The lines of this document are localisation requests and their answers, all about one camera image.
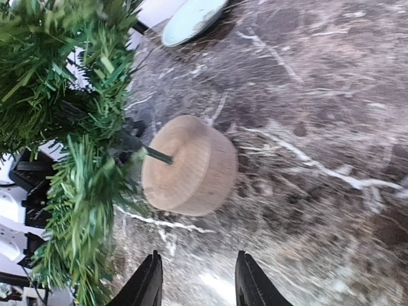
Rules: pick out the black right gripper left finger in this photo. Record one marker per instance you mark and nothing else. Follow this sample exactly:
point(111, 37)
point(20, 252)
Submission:
point(144, 288)

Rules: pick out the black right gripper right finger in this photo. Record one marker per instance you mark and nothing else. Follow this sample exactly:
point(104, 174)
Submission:
point(252, 286)

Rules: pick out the light blue ceramic plate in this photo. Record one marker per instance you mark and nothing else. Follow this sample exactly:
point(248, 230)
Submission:
point(190, 20)

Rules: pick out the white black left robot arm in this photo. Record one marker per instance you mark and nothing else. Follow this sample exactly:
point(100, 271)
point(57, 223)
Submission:
point(13, 228)

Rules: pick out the small green christmas tree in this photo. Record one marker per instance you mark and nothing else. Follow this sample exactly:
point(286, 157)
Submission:
point(65, 71)

